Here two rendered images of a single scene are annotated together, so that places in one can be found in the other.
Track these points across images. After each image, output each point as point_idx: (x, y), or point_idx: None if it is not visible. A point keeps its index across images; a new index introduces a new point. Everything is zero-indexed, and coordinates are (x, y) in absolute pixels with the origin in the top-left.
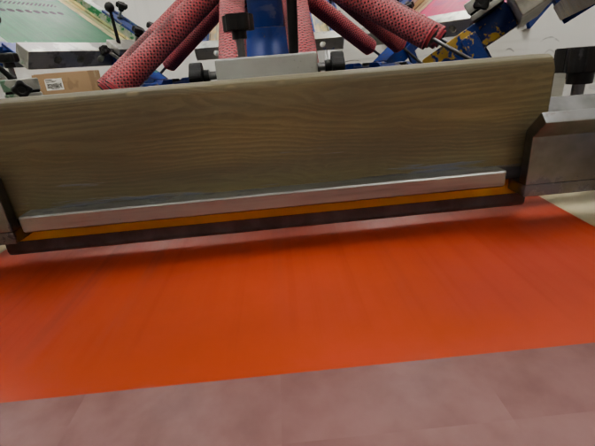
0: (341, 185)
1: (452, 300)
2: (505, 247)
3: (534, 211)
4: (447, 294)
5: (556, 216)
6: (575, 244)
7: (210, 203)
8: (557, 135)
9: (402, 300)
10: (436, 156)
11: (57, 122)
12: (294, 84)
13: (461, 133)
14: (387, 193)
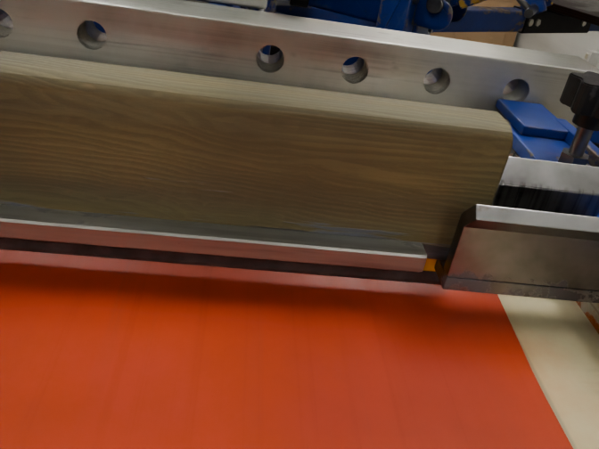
0: (217, 235)
1: (299, 420)
2: (399, 349)
3: (465, 297)
4: (298, 409)
5: (486, 311)
6: (479, 362)
7: (38, 228)
8: (493, 230)
9: (242, 409)
10: (348, 217)
11: None
12: (175, 101)
13: (384, 198)
14: (274, 256)
